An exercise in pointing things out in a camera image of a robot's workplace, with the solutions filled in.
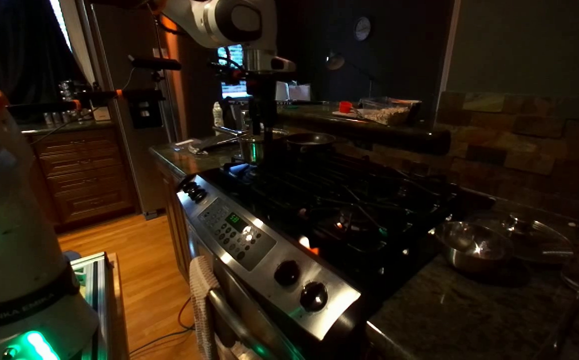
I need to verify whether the glass lid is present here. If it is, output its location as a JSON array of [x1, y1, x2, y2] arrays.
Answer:
[[483, 213, 576, 264]]

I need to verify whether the lit monitor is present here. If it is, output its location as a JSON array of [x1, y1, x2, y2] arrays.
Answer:
[[217, 44, 251, 100]]

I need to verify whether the steel saucepan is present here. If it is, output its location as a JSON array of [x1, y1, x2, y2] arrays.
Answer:
[[212, 125, 266, 166]]

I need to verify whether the black frying pan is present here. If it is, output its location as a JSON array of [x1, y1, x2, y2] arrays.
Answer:
[[283, 132, 338, 152]]

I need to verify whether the desk lamp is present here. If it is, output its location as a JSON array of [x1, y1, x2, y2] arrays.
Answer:
[[325, 51, 381, 99]]

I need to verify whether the clear plastic food container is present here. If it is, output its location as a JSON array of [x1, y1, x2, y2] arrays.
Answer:
[[357, 97, 422, 126]]

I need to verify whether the steel refrigerator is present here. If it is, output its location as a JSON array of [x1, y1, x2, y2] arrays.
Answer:
[[87, 0, 183, 221]]

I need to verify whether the stainless steel gas stove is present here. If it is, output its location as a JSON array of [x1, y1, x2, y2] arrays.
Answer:
[[175, 144, 496, 360]]

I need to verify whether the wooden drawer cabinet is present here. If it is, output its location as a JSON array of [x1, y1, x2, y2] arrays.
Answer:
[[28, 125, 139, 232]]

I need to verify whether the checked kitchen towel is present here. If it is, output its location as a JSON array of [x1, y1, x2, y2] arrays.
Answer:
[[189, 255, 221, 360]]

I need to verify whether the oven door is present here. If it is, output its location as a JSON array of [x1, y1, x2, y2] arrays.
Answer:
[[185, 235, 310, 360]]

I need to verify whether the dark curtain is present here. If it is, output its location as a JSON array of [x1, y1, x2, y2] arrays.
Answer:
[[0, 0, 88, 123]]

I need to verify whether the steel bowl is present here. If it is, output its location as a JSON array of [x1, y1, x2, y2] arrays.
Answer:
[[434, 221, 516, 274]]

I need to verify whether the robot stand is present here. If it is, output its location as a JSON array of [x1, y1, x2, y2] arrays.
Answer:
[[67, 251, 131, 360]]

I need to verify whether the camera on tripod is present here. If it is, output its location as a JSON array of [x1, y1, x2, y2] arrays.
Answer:
[[127, 54, 183, 131]]

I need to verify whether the round wall clock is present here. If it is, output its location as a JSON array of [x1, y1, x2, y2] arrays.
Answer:
[[353, 16, 372, 42]]

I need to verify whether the oven door handle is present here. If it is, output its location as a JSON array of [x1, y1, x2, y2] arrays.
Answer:
[[207, 287, 290, 360]]

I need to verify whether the red cable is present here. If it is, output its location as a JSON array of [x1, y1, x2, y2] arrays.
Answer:
[[176, 296, 196, 332]]

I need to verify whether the dark cable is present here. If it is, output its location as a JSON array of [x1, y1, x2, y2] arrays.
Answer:
[[128, 326, 196, 357]]

